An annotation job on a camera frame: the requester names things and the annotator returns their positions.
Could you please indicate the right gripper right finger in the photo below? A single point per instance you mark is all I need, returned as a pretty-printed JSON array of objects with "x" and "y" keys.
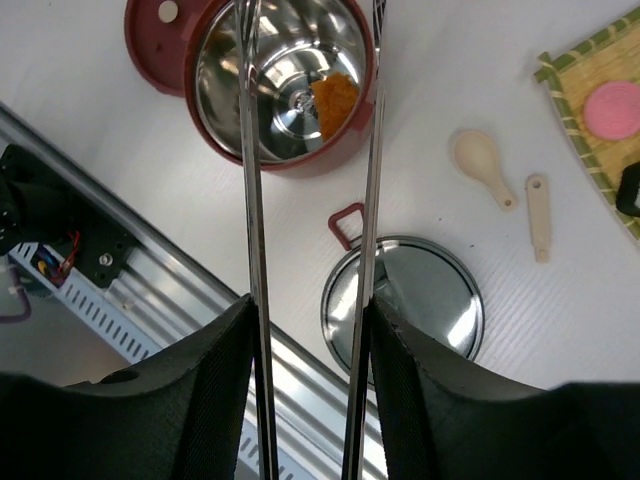
[{"x": 445, "y": 417}]

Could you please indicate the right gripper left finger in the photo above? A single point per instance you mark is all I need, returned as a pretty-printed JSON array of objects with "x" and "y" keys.
[{"x": 175, "y": 415}]

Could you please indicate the fried cutlet toy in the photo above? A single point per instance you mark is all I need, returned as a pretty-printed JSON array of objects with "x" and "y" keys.
[{"x": 334, "y": 99}]

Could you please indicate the metal tongs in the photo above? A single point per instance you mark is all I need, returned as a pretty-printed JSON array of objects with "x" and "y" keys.
[{"x": 284, "y": 330}]

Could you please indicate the beige spoon head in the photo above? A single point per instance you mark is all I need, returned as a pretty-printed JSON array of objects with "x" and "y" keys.
[{"x": 475, "y": 156}]

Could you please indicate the sushi roll white centre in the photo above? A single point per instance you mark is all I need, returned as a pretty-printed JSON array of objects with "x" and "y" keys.
[{"x": 627, "y": 197}]

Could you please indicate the pink round toy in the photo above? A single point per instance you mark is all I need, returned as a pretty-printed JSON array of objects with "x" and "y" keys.
[{"x": 611, "y": 112}]

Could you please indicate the lower dark red lid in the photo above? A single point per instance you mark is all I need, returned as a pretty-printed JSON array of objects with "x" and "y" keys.
[{"x": 157, "y": 33}]

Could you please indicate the lower pink steel pot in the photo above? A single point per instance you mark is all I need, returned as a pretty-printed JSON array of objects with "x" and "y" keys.
[{"x": 290, "y": 129}]

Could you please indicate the bamboo tray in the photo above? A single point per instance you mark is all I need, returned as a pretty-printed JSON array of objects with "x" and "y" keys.
[{"x": 594, "y": 88}]

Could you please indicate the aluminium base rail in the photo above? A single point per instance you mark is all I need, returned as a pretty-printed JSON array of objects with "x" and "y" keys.
[{"x": 161, "y": 295}]

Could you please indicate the grey lid with handle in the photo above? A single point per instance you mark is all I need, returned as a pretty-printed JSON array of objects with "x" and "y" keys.
[{"x": 424, "y": 282}]

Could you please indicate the beige spoon handle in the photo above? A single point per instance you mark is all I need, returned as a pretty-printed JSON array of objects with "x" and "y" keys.
[{"x": 539, "y": 215}]

